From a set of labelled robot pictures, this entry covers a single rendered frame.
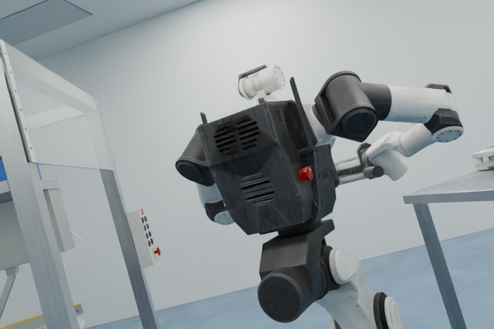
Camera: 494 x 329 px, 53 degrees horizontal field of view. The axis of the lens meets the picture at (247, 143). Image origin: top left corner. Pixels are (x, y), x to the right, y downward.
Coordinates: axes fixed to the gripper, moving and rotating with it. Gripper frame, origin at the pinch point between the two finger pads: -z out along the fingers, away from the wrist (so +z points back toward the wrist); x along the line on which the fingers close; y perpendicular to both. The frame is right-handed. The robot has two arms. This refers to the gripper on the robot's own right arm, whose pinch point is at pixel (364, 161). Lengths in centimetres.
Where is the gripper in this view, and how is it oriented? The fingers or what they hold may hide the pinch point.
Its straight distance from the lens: 178.4
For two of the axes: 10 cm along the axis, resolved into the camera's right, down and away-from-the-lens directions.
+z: 0.4, -0.6, -10.0
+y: 9.6, -2.9, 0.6
